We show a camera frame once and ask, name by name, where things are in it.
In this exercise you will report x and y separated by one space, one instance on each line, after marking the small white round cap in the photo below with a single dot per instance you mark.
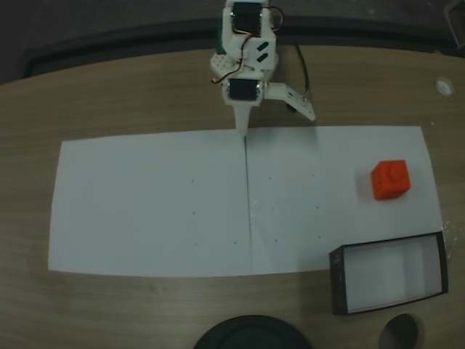
444 87

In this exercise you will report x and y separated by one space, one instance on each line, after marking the dark oval object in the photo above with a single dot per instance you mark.
397 332

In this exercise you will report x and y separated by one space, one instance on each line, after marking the white paper sheet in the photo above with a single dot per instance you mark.
309 163
145 203

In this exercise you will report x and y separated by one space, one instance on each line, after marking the dark grey background object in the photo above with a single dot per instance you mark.
458 22

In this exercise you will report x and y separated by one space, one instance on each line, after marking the black round object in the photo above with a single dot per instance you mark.
250 334

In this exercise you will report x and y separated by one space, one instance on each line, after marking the orange cube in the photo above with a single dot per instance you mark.
392 180

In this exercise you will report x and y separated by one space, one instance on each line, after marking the green clamp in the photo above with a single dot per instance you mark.
220 45

